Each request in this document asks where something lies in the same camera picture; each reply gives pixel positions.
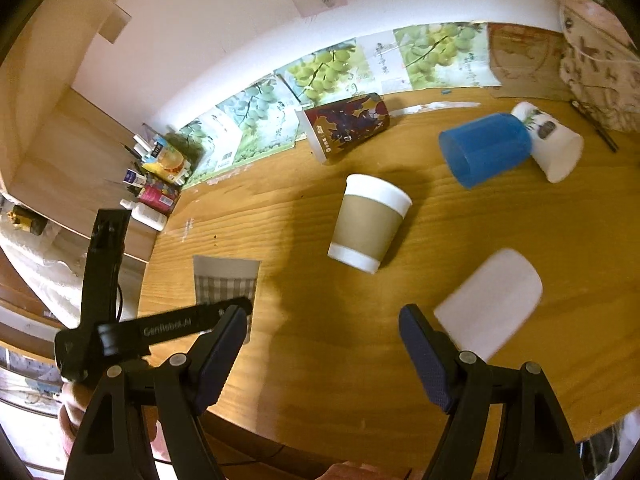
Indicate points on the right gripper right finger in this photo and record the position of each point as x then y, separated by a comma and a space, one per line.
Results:
534, 439

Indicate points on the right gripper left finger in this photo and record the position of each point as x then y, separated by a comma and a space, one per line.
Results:
176, 362

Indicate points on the grey checkered paper cup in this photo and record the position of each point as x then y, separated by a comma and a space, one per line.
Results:
219, 279

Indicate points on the plain white paper cup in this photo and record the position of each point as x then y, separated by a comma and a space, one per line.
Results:
483, 313

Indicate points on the brown sleeve paper cup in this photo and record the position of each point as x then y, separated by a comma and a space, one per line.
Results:
371, 213

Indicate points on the white printed paper cup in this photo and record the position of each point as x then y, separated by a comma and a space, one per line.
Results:
555, 148

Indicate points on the blue plastic cup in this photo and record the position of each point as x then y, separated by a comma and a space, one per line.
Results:
487, 146

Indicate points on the dark maroon patterned cup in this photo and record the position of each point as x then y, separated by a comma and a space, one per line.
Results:
335, 128

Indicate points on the left hand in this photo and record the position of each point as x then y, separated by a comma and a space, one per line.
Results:
75, 399

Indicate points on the white spray bottle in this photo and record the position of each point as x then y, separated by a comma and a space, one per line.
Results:
145, 214

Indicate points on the pink red can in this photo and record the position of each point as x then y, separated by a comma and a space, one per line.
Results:
160, 197

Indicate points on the grape picture poster strip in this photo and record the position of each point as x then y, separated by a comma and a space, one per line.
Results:
260, 120

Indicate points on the patterned canvas bag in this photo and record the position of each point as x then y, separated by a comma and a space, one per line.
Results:
600, 64

